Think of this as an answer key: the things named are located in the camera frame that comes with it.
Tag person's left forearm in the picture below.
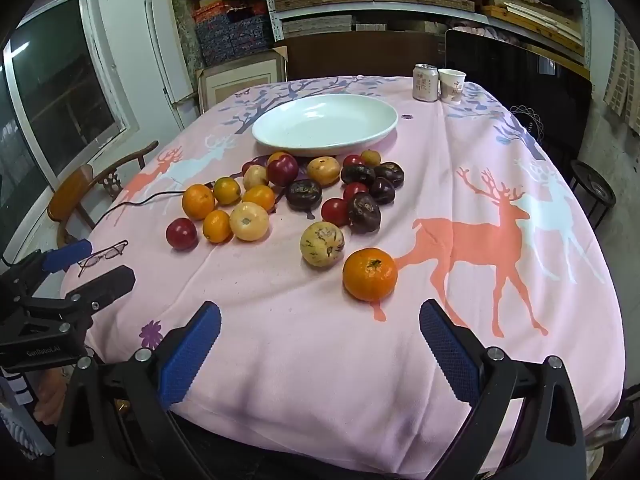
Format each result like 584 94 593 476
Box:
0 366 55 461

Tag large orange mandarin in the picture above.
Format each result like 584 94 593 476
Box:
342 247 399 303

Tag dark red plum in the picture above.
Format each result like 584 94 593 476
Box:
266 154 300 187

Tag pink deer print tablecloth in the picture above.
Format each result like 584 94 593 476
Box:
60 75 626 478

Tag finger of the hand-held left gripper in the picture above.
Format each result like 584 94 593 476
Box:
20 265 137 333
10 239 94 291

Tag pink drink can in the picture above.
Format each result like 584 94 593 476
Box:
412 64 440 102

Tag black round stool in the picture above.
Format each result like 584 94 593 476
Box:
570 159 617 233

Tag white metal shelf rack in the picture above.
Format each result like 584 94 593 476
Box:
175 0 593 68

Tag clear bottle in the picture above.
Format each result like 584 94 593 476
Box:
585 416 632 453

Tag beige grid wall hanging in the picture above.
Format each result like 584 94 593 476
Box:
602 15 640 133

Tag grey woven box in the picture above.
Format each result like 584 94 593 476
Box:
282 15 353 36

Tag framed picture in cardboard box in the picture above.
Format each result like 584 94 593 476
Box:
197 47 288 113

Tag white board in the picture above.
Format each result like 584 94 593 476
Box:
145 0 193 103

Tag dark purple fruit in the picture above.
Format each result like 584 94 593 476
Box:
347 192 382 234
340 163 376 187
369 177 396 205
374 161 406 189
285 179 323 212

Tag dark brown wooden panel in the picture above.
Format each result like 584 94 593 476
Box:
275 30 448 81

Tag person's left hand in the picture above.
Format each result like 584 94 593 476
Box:
34 370 70 424

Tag black panel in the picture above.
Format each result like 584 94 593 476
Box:
445 29 593 161

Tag stack of pale wooden frames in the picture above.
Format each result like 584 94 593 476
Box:
482 0 586 56

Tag white oval plate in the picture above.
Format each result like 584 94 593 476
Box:
251 93 399 157

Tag dark window with white frame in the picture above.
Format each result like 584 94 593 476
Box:
2 0 141 261

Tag pale yellow round fruit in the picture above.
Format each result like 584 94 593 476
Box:
229 201 271 242
243 164 270 191

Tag eyeglasses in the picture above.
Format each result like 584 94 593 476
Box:
77 240 129 277

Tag speckled grey board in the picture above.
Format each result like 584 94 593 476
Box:
172 0 206 68

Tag stack of blue patterned boxes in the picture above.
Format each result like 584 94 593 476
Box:
192 0 276 67

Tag wooden chair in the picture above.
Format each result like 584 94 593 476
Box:
47 140 160 248

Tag yellow striped pepino melon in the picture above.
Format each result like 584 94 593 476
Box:
300 221 346 267

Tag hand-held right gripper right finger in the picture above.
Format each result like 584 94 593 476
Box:
419 299 587 480

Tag yellow orange citrus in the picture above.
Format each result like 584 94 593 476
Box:
213 177 242 206

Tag white paper cup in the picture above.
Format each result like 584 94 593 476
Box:
438 68 467 105

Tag black cable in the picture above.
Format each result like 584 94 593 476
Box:
94 183 217 226

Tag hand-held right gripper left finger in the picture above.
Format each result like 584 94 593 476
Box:
54 301 222 480

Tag golden yellow round fruit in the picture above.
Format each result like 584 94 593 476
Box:
306 156 341 186

